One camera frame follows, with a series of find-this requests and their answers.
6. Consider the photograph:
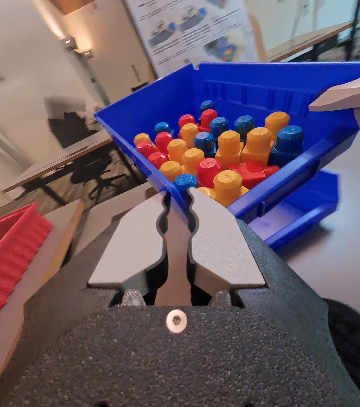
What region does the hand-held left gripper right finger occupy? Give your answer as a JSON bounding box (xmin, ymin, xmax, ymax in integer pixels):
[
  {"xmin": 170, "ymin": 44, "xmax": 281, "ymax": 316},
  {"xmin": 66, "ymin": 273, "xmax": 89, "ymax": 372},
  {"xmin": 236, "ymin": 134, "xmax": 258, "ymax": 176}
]
[{"xmin": 186, "ymin": 187, "xmax": 266, "ymax": 298}]

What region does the pile of mega blocks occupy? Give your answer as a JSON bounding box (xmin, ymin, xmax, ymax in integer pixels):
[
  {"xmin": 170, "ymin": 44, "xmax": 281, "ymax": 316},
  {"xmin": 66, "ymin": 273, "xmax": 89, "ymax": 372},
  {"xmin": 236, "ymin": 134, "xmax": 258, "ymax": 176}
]
[{"xmin": 133, "ymin": 100, "xmax": 305, "ymax": 207}]

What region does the black office chair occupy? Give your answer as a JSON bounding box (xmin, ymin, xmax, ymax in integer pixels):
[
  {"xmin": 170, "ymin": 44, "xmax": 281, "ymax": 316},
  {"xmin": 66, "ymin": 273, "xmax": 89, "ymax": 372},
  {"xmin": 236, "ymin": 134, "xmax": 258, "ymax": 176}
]
[{"xmin": 70, "ymin": 149, "xmax": 136, "ymax": 205}]

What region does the wooden desk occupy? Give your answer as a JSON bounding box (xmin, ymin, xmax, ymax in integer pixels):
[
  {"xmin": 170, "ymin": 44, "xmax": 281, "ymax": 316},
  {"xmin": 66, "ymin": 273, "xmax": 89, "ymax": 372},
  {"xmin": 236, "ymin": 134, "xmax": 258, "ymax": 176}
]
[
  {"xmin": 264, "ymin": 21, "xmax": 355, "ymax": 62},
  {"xmin": 2, "ymin": 129, "xmax": 114, "ymax": 195}
]

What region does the grey wood-edged table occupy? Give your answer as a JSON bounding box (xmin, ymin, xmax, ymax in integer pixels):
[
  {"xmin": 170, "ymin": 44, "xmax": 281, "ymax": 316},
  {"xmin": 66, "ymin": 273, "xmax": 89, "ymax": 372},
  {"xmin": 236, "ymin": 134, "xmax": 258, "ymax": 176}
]
[{"xmin": 0, "ymin": 200, "xmax": 86, "ymax": 344}]

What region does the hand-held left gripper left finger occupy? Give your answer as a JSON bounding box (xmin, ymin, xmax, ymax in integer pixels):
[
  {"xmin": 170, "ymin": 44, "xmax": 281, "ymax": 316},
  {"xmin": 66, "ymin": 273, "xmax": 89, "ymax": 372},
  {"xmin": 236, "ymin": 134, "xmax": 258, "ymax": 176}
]
[{"xmin": 88, "ymin": 191, "xmax": 171, "ymax": 298}]

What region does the instruction sheet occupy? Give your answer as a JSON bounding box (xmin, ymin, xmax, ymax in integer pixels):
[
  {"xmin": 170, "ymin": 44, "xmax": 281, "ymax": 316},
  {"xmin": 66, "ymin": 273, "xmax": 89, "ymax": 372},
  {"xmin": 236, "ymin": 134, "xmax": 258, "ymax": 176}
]
[{"xmin": 124, "ymin": 0, "xmax": 253, "ymax": 77}]

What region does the dark wall panel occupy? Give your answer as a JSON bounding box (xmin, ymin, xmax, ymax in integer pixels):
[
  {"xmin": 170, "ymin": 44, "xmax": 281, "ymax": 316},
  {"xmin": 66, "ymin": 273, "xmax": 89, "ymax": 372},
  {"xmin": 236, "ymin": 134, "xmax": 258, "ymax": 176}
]
[{"xmin": 48, "ymin": 108, "xmax": 101, "ymax": 150}]

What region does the red plastic bin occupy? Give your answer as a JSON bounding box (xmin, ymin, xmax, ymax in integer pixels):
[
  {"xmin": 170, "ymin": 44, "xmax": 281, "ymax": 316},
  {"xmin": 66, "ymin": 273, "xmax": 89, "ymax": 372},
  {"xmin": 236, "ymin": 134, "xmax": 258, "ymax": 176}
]
[{"xmin": 0, "ymin": 203, "xmax": 53, "ymax": 345}]

